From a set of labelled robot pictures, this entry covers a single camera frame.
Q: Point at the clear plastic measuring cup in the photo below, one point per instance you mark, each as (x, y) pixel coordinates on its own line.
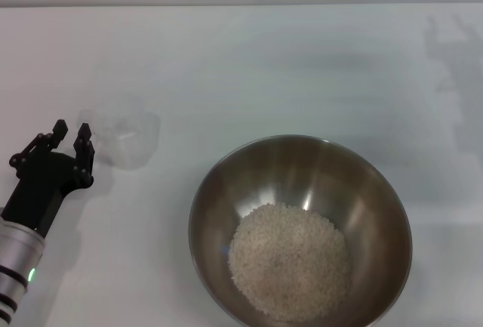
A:
(124, 138)

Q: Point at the stainless steel mixing bowl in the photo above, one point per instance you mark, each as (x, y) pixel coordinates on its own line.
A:
(302, 176)

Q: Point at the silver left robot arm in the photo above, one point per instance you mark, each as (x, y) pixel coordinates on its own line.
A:
(17, 263)

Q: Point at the white rice grains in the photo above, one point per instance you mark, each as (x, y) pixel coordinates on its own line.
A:
(287, 263)

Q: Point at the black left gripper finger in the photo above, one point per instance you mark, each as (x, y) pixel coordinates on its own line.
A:
(41, 144)
(85, 153)

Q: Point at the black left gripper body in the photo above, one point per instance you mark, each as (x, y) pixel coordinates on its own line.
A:
(37, 187)

